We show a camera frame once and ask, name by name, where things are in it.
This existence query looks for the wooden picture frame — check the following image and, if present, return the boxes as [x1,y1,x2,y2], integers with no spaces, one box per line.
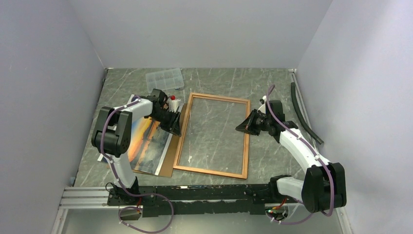
[173,92,251,179]

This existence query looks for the brown backing board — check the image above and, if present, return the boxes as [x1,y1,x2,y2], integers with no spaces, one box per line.
[127,118,179,177]

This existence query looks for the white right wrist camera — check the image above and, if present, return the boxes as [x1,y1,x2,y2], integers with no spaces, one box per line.
[258,96,267,114]

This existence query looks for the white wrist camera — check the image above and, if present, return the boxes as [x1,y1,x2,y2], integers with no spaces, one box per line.
[258,96,267,114]
[167,95,182,112]

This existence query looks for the black foam tube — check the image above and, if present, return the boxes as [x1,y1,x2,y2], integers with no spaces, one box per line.
[290,82,324,145]

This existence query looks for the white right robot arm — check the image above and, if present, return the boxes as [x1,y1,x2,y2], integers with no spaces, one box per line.
[235,100,346,215]

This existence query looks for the clear plastic organizer box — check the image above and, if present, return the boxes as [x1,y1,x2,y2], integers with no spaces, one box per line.
[145,68,184,93]

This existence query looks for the aluminium extrusion rail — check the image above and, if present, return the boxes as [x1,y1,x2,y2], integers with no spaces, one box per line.
[52,187,352,234]

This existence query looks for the sunset photo print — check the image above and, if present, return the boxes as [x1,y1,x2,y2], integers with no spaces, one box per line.
[91,89,181,177]

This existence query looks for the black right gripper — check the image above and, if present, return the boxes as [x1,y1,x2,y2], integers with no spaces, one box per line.
[236,108,272,136]

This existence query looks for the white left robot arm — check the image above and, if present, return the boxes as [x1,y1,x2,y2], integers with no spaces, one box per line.
[91,89,181,205]

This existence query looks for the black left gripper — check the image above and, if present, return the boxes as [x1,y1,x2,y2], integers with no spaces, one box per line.
[149,108,182,137]

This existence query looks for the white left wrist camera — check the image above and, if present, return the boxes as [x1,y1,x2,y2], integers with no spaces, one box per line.
[167,95,182,112]

